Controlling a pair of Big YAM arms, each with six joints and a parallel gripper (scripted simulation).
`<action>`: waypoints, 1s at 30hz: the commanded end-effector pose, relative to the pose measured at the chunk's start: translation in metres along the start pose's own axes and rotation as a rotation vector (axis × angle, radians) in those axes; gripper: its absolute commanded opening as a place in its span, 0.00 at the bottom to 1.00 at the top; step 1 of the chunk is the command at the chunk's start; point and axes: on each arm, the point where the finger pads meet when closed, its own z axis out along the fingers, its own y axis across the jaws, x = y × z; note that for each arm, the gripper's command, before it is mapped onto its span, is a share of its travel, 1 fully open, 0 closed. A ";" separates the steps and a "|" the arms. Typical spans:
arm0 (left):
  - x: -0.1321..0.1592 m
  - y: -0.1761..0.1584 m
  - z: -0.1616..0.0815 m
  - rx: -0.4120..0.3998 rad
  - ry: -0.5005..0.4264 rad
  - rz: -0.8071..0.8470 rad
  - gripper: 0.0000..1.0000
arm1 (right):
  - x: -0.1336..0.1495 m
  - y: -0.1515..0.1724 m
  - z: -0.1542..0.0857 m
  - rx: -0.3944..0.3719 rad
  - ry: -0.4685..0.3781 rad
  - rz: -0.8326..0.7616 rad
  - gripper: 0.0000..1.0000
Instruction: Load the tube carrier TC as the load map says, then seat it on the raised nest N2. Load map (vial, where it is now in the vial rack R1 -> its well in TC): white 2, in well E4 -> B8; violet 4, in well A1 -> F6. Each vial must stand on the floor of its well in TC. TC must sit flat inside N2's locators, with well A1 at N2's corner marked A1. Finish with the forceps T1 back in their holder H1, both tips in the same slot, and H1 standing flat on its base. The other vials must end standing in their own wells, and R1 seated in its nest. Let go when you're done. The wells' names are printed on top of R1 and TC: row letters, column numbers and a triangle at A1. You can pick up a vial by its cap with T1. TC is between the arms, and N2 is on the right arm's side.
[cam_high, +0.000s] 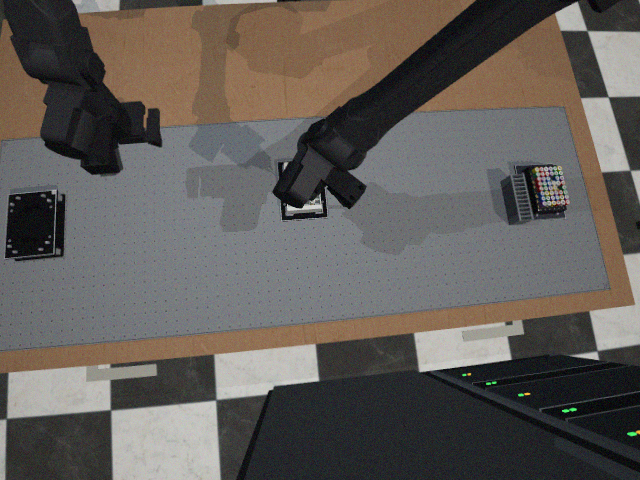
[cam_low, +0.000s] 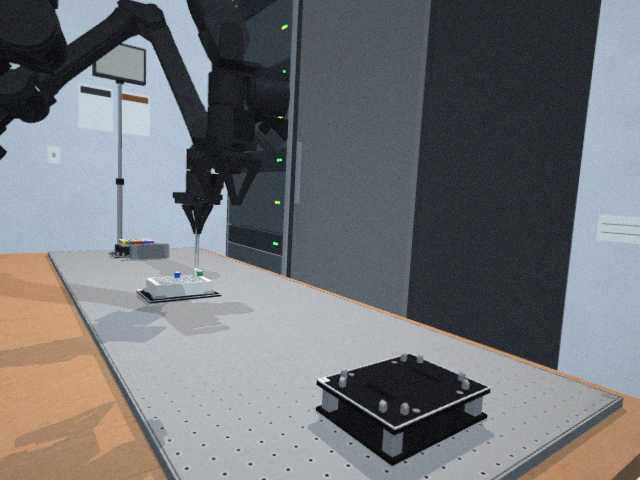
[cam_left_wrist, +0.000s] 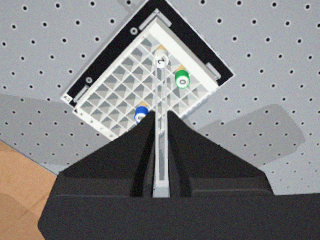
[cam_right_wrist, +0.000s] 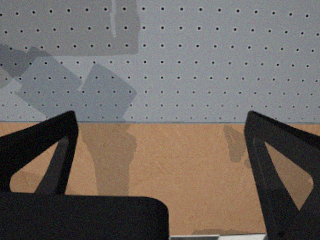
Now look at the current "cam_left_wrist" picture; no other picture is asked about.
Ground white grid rack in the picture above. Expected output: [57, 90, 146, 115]
[73, 17, 219, 141]

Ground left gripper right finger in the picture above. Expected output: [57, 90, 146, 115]
[167, 111, 274, 197]

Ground grey flat base plate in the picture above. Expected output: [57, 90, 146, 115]
[0, 0, 320, 195]

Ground blue vial with cap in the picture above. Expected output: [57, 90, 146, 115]
[134, 100, 149, 122]

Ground white vial cap numbered 2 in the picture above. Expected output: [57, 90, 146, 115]
[153, 44, 169, 68]

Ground green-capped vial with number 0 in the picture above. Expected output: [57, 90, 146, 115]
[175, 65, 190, 88]

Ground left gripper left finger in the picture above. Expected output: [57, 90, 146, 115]
[48, 111, 156, 198]

